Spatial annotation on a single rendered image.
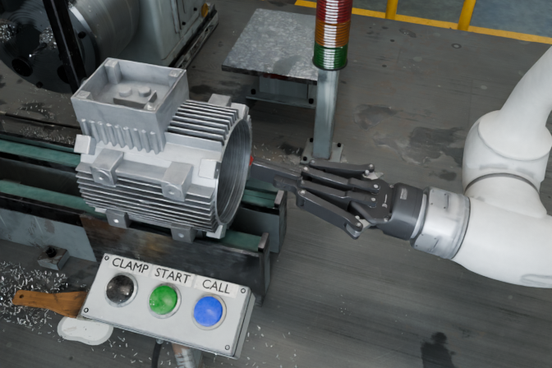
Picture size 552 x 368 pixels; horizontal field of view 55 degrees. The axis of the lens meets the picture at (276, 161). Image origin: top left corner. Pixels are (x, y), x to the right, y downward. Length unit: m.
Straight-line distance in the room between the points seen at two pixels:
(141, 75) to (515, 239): 0.55
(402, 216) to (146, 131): 0.35
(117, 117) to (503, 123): 0.53
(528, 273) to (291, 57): 0.68
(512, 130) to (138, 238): 0.57
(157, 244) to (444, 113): 0.74
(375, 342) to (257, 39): 0.72
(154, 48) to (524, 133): 0.82
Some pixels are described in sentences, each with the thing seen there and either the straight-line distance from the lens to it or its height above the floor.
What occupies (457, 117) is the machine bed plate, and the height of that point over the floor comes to 0.80.
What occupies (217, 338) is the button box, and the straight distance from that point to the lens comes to 0.57.
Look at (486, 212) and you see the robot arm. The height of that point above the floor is 1.03.
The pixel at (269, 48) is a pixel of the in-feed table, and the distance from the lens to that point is 1.22.
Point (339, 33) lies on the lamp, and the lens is 0.91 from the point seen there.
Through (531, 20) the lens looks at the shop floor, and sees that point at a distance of 3.58.
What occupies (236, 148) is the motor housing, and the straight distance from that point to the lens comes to 0.84.
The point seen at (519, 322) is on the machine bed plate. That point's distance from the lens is 0.95.
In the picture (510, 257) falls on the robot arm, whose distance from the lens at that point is 0.74.
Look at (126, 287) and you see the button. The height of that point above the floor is 1.07.
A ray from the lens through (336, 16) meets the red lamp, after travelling 0.90.
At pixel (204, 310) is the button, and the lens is 0.57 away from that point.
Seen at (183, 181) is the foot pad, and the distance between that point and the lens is 0.68.
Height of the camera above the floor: 1.55
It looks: 43 degrees down
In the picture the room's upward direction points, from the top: straight up
